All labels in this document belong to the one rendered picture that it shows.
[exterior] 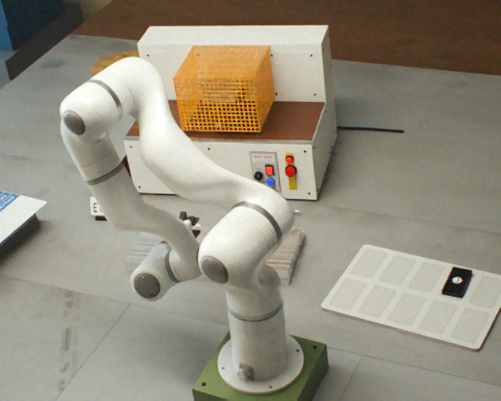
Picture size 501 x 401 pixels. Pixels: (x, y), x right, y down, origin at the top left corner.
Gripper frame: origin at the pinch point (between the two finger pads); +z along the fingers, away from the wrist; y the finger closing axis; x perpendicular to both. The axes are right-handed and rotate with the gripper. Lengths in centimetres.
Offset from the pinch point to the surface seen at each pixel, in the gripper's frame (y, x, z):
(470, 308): 18, 67, 2
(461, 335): 21, 66, -7
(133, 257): 13.6, -20.5, 9.3
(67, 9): -11, -129, 214
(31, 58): 4, -133, 181
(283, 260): 13.1, 19.9, 11.4
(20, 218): 7, -56, 16
